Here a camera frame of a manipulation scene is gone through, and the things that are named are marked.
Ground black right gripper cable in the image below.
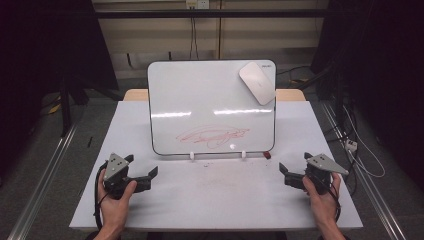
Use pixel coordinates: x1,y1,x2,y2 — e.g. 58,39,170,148
319,179,342,224

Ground black hanging cables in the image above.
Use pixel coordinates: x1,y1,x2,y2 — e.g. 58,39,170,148
189,17,200,61

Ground wooden table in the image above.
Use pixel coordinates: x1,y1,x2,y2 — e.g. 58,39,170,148
122,88,307,103

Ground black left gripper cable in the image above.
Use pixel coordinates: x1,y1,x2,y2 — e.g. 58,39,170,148
93,161,109,231

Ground black horizontal metal beam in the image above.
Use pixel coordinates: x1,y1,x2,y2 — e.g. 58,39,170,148
94,8,331,19

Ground white whiteboard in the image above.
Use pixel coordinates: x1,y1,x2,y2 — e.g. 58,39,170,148
147,59,278,157

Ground white wall socket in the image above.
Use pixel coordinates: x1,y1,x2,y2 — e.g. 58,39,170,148
185,0,211,10

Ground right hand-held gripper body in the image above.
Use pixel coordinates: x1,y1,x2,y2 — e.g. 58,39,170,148
304,152,350,196

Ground white cable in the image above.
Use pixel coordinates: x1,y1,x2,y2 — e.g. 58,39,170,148
342,105,387,179

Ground black curtain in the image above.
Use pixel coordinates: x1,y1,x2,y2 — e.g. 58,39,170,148
0,0,119,174
310,0,424,193

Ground aluminium floor rail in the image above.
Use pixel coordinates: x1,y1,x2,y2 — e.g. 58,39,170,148
7,121,79,240
320,100,407,240

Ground person's left hand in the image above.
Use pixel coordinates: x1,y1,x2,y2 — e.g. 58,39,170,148
97,167,138,232

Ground person's right hand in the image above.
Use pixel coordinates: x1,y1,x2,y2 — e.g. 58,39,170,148
302,172,343,232

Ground white power adapter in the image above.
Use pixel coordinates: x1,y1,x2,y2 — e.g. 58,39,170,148
344,138,359,152

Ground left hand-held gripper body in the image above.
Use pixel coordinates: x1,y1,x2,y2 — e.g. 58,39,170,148
103,152,138,201

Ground black metal stand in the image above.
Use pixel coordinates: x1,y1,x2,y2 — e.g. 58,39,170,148
58,74,90,138

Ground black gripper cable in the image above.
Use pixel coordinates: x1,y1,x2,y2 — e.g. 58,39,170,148
319,179,342,224
93,161,109,231

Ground white whiteboard eraser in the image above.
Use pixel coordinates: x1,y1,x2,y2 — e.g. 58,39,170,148
238,61,277,107

